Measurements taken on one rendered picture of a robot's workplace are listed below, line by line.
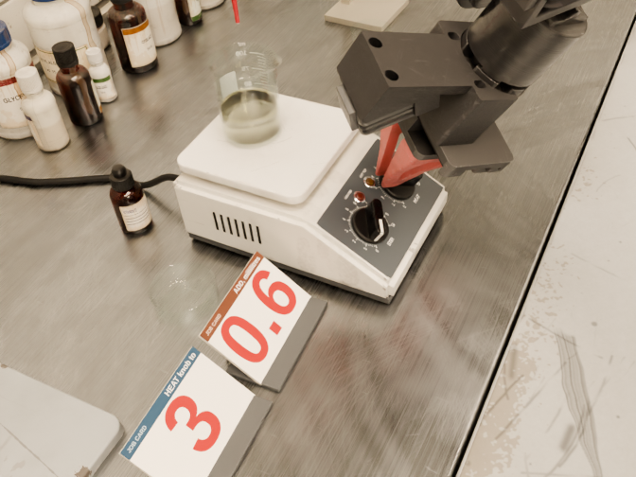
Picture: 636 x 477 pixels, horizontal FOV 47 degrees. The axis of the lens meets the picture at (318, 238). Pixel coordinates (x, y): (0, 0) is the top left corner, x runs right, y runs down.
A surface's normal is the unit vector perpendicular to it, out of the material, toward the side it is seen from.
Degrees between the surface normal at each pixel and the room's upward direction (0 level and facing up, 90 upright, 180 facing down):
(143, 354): 0
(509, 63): 91
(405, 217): 30
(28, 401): 0
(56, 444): 0
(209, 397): 40
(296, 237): 90
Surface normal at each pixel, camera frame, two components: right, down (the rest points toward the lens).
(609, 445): -0.07, -0.71
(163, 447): 0.53, -0.39
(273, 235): -0.46, 0.65
